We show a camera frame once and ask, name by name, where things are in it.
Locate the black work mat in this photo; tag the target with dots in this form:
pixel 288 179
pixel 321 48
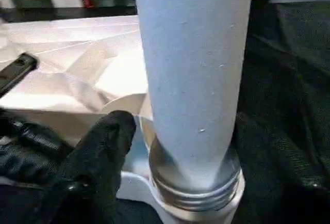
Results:
pixel 283 66

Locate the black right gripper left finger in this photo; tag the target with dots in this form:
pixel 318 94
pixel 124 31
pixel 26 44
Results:
pixel 90 177

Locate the white plastic table leg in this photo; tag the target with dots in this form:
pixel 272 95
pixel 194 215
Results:
pixel 193 53

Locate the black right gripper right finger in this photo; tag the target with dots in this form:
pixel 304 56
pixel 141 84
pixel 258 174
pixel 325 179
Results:
pixel 283 188

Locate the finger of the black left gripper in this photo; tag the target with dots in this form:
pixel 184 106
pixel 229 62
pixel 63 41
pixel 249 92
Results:
pixel 28 149
pixel 18 71

